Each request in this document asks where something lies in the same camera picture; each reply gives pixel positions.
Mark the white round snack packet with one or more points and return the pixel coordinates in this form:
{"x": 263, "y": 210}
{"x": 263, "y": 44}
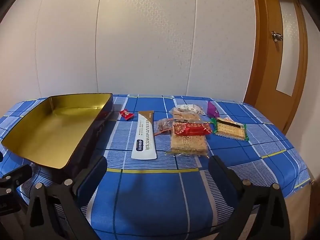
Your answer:
{"x": 192, "y": 108}

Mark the green-edged striped cracker packet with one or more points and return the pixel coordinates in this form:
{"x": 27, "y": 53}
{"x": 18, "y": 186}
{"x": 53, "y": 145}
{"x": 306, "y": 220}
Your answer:
{"x": 230, "y": 128}

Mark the gold-lined metal tin box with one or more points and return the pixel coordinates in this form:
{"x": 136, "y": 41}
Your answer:
{"x": 55, "y": 130}

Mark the small red candy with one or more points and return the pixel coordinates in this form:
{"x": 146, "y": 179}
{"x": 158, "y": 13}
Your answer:
{"x": 126, "y": 115}

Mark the large clear cracker packet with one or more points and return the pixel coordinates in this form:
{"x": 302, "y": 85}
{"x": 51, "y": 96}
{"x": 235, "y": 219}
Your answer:
{"x": 188, "y": 143}

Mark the blue plaid tablecloth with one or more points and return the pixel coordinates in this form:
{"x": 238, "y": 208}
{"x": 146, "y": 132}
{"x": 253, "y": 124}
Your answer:
{"x": 150, "y": 192}

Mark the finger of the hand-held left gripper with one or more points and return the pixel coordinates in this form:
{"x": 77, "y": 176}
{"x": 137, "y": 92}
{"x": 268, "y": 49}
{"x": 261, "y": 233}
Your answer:
{"x": 17, "y": 177}

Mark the clear orange-edged snack packet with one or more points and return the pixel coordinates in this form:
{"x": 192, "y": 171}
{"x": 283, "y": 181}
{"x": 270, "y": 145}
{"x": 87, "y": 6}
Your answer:
{"x": 163, "y": 125}

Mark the beige cracker packet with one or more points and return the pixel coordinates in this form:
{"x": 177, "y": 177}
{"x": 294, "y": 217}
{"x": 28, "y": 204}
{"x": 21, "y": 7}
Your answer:
{"x": 185, "y": 116}

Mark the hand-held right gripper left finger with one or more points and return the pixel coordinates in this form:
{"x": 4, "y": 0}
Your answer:
{"x": 91, "y": 182}

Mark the red snack packet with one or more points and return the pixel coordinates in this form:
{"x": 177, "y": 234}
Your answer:
{"x": 197, "y": 129}

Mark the purple candy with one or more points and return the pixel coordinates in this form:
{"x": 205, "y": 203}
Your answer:
{"x": 211, "y": 110}

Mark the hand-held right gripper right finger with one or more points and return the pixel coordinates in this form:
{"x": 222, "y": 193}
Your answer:
{"x": 220, "y": 180}

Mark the wooden door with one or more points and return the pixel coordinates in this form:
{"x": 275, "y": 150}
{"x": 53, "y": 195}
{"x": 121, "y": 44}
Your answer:
{"x": 265, "y": 67}

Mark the long white brown sachet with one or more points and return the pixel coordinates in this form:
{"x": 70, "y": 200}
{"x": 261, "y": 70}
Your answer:
{"x": 144, "y": 135}

